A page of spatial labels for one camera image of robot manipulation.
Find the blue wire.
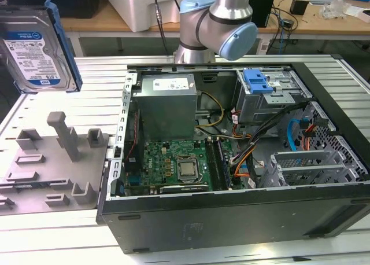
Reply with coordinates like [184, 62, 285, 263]
[285, 118, 309, 153]

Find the hard disk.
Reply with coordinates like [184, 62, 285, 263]
[0, 0, 84, 95]

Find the grey metal disk bay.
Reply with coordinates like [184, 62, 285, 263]
[261, 150, 361, 188]

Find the grey power supply unit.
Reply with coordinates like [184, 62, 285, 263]
[131, 72, 199, 142]

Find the green motherboard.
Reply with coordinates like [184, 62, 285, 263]
[123, 137, 246, 195]

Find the silver CPU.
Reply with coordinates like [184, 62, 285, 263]
[179, 162, 197, 178]

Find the black RAM slot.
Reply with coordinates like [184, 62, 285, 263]
[204, 137, 223, 191]
[215, 138, 234, 190]

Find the CPU socket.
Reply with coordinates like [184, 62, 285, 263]
[174, 156, 202, 184]

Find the black case fan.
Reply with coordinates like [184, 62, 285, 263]
[123, 108, 146, 175]

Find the black graphics card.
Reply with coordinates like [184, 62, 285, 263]
[158, 183, 209, 194]

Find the grey optical drive cage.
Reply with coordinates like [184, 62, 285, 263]
[234, 69, 313, 126]

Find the blue plastic latch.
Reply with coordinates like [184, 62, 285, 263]
[243, 69, 273, 94]

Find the black PC case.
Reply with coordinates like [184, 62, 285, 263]
[95, 61, 370, 256]

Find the white plastic box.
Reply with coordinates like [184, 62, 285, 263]
[99, 0, 192, 33]

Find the wooden desk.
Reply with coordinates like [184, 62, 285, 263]
[60, 0, 370, 56]

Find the black tower box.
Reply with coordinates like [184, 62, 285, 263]
[248, 0, 275, 28]

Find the grey parts rack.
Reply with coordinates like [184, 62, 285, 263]
[0, 111, 112, 217]

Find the large black box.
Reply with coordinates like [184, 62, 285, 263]
[2, 0, 99, 19]

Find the small black box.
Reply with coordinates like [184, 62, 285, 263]
[290, 0, 310, 16]

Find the clear plastic bag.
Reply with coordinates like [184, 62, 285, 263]
[320, 0, 353, 20]

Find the yellow wire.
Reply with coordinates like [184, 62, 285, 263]
[195, 90, 225, 130]

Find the orange wire bundle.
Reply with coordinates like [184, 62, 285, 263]
[232, 156, 251, 178]

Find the black cable bundle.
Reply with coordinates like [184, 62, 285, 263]
[231, 101, 312, 165]

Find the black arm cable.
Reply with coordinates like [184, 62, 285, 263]
[153, 0, 182, 56]

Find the blue cable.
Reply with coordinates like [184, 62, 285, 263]
[276, 4, 290, 55]

